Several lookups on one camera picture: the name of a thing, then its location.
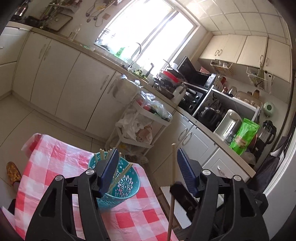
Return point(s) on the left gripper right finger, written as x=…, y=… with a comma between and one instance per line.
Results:
x=243, y=212

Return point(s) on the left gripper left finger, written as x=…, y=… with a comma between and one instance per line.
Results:
x=53, y=218

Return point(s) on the white rolling kitchen cart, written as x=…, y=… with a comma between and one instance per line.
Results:
x=140, y=125

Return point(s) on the yellow slipper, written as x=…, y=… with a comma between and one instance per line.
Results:
x=13, y=173

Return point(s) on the white step stool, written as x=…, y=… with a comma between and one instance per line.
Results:
x=179, y=213

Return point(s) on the green snack bag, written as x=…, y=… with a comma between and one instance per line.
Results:
x=244, y=136

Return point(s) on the white thermos pot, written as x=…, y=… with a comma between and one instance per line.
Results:
x=230, y=124

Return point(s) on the black blender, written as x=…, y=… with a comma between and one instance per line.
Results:
x=265, y=136

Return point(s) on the teal perforated utensil holder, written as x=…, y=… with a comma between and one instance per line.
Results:
x=126, y=188

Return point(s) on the red white checkered tablecloth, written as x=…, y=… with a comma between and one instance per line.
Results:
x=138, y=218

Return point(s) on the chopstick in holder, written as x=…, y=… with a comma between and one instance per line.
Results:
x=118, y=178
x=102, y=156

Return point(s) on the black rice cooker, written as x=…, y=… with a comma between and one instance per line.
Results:
x=209, y=117

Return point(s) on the black toaster oven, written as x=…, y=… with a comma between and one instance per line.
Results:
x=192, y=99

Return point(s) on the stacked pots and pans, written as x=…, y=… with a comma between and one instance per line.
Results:
x=170, y=83

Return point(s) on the black microwave oven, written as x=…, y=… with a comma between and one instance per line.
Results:
x=195, y=77

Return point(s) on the white hanging trash bag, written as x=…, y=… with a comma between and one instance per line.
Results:
x=125, y=90

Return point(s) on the chrome sink faucet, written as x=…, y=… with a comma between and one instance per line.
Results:
x=136, y=56

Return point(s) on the green dish soap bottle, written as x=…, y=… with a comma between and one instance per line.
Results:
x=119, y=52

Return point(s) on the clear plastic bottle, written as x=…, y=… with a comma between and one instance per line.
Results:
x=74, y=33

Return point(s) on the black cutting board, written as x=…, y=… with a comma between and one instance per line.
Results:
x=59, y=21

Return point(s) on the wall spice rack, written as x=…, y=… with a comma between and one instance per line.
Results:
x=55, y=8

